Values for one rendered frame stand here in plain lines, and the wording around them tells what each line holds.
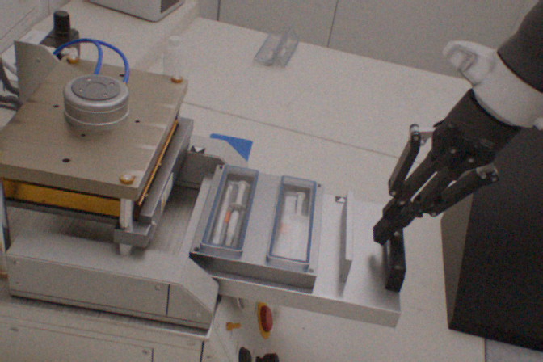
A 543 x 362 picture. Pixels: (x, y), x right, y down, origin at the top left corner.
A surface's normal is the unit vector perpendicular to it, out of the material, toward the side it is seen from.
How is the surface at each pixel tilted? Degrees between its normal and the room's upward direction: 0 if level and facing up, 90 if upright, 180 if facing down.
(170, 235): 0
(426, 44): 90
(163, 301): 90
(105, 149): 0
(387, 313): 90
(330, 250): 0
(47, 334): 90
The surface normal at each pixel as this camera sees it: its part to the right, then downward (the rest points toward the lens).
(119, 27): 0.14, -0.79
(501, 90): -0.58, 0.22
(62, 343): -0.12, 0.58
